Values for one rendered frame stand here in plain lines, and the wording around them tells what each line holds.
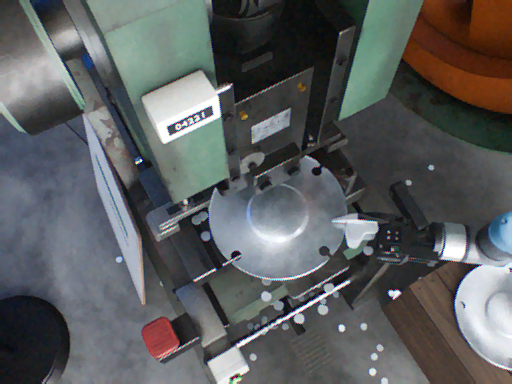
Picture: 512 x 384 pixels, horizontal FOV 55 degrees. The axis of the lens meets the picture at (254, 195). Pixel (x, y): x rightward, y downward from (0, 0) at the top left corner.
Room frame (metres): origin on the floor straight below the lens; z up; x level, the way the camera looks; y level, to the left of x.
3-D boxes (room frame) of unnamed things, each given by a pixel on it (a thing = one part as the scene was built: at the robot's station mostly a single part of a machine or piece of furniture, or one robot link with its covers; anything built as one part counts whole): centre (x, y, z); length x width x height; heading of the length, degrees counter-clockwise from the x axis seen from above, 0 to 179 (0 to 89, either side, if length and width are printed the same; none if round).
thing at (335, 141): (0.58, -0.14, 0.76); 0.17 x 0.06 x 0.10; 117
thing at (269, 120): (0.46, -0.01, 1.04); 0.17 x 0.15 x 0.30; 27
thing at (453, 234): (0.30, -0.38, 0.80); 0.08 x 0.05 x 0.08; 170
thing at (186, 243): (0.50, 0.01, 0.68); 0.45 x 0.30 x 0.06; 117
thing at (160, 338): (0.14, 0.20, 0.72); 0.07 x 0.06 x 0.08; 27
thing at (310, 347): (0.38, -0.05, 0.14); 0.59 x 0.10 x 0.05; 27
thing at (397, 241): (0.31, -0.30, 0.80); 0.12 x 0.09 x 0.08; 80
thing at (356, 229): (0.33, -0.20, 0.81); 0.09 x 0.06 x 0.03; 80
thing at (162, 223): (0.42, 0.16, 0.76); 0.17 x 0.06 x 0.10; 117
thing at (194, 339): (0.15, 0.18, 0.62); 0.10 x 0.06 x 0.20; 117
